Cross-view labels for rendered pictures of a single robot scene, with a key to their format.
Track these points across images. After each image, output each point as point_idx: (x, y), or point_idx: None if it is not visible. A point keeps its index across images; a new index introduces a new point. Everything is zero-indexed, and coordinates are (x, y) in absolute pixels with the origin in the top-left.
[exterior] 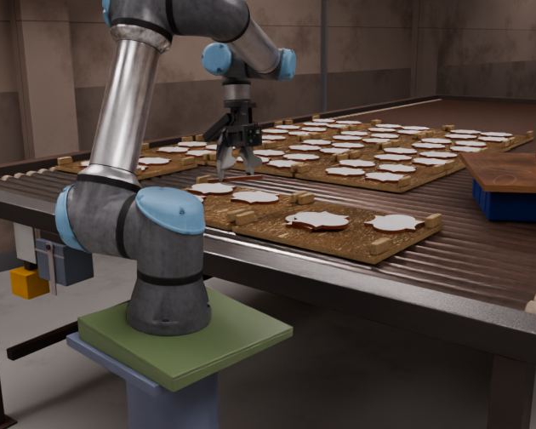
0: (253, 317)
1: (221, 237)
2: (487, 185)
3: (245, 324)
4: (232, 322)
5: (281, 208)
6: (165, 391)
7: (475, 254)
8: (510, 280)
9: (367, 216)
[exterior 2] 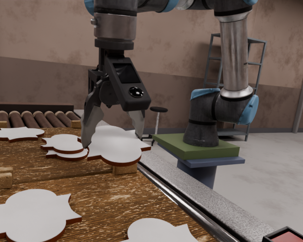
0: (165, 138)
1: (148, 171)
2: None
3: (170, 137)
4: (174, 138)
5: (45, 180)
6: None
7: (23, 124)
8: (53, 115)
9: (6, 146)
